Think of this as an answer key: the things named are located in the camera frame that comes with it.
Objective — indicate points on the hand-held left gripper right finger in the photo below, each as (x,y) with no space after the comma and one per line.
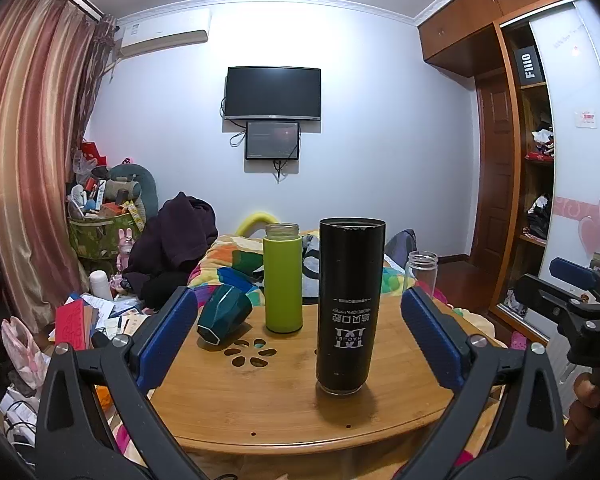
(430,345)

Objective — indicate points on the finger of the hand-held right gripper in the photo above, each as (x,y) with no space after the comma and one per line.
(574,271)
(545,305)

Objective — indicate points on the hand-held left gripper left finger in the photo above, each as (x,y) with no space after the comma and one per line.
(172,330)

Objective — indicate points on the black printed cup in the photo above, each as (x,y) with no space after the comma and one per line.
(351,305)

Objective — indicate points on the dark green faceted cup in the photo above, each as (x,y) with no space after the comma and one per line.
(222,315)

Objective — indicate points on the person's right hand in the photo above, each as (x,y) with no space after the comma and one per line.
(586,410)

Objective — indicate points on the clear glass bottle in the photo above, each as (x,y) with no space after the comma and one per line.
(421,272)

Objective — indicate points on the white bottle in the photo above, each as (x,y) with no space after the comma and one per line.
(100,285)

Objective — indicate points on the colourful patchwork blanket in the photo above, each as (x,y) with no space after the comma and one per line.
(230,265)

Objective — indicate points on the dark purple clothing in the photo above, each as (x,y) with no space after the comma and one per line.
(175,240)

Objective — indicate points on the pink rabbit toy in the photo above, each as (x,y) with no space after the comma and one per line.
(125,250)

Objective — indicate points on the red flat box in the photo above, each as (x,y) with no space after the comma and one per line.
(70,325)

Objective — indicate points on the dark grey bag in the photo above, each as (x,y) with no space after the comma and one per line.
(400,245)

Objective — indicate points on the white heart-print sliding door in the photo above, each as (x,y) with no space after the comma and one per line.
(580,160)

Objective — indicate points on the green storage basket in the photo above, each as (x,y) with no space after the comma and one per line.
(100,237)

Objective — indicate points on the green bottle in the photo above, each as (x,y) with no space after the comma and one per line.
(283,285)

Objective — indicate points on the brown wooden door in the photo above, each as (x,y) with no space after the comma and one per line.
(497,175)

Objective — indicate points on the yellow curved pillow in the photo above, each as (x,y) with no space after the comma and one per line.
(252,221)

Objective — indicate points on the grey-green plush pillow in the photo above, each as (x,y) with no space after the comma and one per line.
(142,185)

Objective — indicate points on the pink patterned bag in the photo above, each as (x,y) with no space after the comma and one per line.
(22,355)

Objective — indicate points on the red gift bag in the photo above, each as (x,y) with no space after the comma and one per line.
(89,152)

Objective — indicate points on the black box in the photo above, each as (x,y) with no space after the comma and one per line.
(529,66)

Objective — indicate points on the small black monitor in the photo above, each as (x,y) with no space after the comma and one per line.
(272,140)

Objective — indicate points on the striped reddish curtain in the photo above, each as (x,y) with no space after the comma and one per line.
(25,135)

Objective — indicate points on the brown wooden wardrobe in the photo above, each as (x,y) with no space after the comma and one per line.
(460,25)

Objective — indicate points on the white air conditioner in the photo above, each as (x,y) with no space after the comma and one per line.
(160,35)

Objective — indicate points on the wall-mounted black television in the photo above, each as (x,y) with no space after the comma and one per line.
(273,92)

